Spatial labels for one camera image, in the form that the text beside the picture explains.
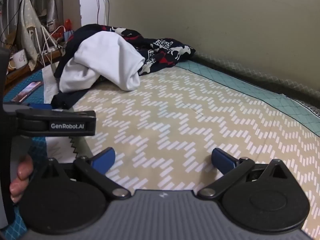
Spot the beige zigzag bed cover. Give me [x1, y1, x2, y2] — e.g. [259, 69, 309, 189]
[42, 59, 320, 240]

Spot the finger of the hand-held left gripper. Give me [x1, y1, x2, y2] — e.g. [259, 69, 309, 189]
[25, 102, 54, 111]
[15, 110, 97, 137]

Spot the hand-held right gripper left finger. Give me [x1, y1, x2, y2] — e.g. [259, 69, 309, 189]
[44, 147, 132, 201]

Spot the smartphone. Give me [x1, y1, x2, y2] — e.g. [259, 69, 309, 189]
[11, 81, 43, 103]

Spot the wooden shelf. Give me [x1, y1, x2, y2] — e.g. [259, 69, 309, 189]
[5, 47, 65, 85]

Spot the white cable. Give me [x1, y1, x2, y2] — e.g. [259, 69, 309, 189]
[41, 26, 66, 67]

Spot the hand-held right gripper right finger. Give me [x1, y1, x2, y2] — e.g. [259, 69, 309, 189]
[197, 148, 293, 202]

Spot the dark navy garment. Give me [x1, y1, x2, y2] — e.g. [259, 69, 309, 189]
[51, 24, 113, 110]

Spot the thin wall cable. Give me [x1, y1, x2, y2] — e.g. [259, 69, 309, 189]
[92, 0, 110, 26]

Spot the white t-shirt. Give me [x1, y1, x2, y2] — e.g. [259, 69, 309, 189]
[59, 31, 146, 93]

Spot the beige cloth on rack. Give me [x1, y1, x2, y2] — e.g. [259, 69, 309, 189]
[17, 0, 57, 71]

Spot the person's left hand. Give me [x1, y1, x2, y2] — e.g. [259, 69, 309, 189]
[9, 154, 34, 204]

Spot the white mug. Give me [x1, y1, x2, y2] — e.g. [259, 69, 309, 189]
[13, 49, 27, 68]

